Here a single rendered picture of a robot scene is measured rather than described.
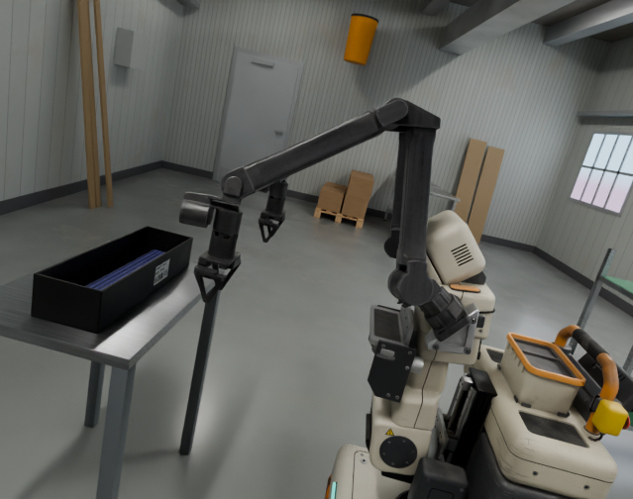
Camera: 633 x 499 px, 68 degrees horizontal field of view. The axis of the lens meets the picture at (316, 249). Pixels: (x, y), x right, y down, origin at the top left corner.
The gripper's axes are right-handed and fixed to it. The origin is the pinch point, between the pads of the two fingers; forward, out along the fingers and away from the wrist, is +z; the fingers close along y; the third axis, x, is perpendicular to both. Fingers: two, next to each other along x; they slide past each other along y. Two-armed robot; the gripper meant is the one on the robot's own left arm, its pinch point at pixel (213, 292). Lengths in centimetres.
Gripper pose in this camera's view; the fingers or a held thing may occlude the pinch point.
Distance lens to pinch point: 108.7
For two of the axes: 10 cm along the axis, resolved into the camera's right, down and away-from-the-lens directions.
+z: -2.4, 9.4, 2.6
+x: 9.6, 2.6, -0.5
